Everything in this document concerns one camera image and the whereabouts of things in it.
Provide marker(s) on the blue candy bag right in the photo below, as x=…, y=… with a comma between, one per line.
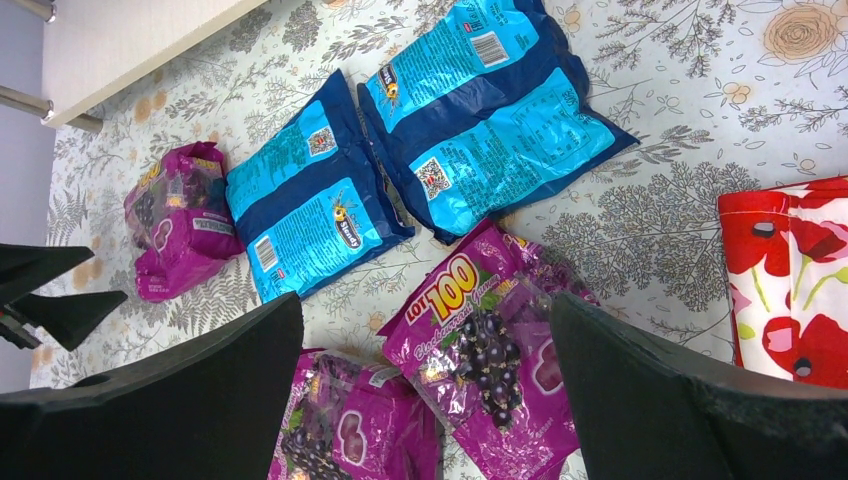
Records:
x=484, y=114

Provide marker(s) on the white two-tier shelf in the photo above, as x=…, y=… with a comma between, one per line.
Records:
x=94, y=49

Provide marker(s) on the blue candy bag left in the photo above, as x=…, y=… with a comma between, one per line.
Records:
x=311, y=204

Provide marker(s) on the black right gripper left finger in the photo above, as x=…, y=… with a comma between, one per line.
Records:
x=208, y=408

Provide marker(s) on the red floral cloth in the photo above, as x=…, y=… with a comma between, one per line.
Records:
x=786, y=258

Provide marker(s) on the blue candy bag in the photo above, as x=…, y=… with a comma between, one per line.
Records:
x=311, y=204
x=484, y=114

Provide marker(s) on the purple candy bag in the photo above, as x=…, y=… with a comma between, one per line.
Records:
x=178, y=216
x=474, y=340
x=348, y=418

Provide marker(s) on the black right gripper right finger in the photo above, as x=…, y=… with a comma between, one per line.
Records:
x=647, y=408

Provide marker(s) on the purple candy bag bottom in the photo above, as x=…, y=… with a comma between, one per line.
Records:
x=348, y=418

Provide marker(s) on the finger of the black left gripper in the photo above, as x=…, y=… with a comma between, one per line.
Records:
x=67, y=319
x=25, y=269

